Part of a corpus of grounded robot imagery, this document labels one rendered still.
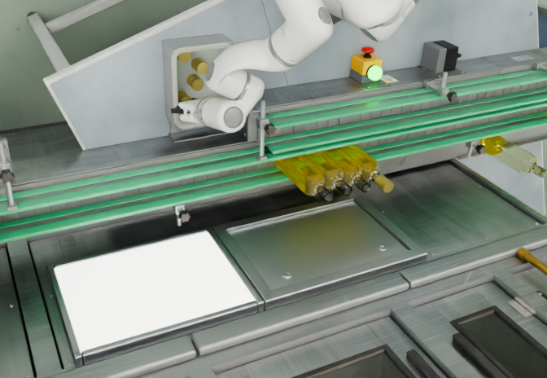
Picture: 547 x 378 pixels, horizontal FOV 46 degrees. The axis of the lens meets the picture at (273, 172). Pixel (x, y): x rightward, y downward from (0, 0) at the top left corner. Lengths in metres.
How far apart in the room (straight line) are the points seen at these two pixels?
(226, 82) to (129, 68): 0.36
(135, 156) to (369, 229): 0.66
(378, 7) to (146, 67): 0.69
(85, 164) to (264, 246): 0.50
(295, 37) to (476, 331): 0.79
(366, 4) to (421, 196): 0.87
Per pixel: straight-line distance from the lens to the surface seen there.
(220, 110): 1.48
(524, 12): 2.46
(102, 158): 1.75
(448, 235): 1.89
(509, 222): 2.01
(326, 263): 1.65
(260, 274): 1.60
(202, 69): 1.74
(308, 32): 1.33
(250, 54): 1.42
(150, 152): 1.76
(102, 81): 1.75
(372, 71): 1.97
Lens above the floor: 2.35
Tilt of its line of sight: 51 degrees down
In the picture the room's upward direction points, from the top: 135 degrees clockwise
